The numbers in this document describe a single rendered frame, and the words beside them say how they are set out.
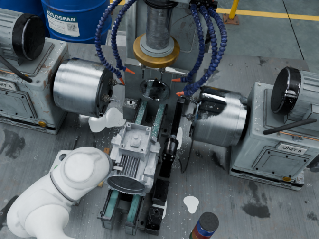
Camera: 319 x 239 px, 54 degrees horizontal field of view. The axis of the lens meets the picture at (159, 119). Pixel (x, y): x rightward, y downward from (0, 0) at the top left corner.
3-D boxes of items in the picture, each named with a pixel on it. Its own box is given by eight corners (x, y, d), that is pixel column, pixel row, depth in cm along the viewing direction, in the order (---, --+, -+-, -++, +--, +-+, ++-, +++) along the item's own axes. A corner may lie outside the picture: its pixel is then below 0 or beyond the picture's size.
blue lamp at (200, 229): (197, 215, 100) (200, 210, 97) (216, 219, 100) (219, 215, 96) (194, 234, 97) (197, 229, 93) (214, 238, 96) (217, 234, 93)
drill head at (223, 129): (179, 104, 159) (186, 68, 138) (259, 122, 156) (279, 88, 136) (169, 145, 144) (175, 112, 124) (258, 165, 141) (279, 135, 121)
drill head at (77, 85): (53, 77, 163) (43, 39, 143) (122, 91, 161) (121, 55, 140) (32, 114, 148) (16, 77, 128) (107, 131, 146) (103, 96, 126)
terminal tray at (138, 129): (126, 132, 128) (125, 121, 122) (151, 137, 127) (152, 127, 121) (117, 157, 121) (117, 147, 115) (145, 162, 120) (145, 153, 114)
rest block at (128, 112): (126, 110, 168) (125, 96, 158) (138, 113, 168) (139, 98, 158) (122, 119, 165) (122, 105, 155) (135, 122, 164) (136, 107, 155)
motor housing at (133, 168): (117, 149, 140) (115, 124, 125) (158, 157, 139) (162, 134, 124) (104, 189, 129) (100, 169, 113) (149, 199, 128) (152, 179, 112)
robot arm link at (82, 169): (96, 139, 89) (60, 169, 89) (80, 136, 74) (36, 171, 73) (119, 169, 88) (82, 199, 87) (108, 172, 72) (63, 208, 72)
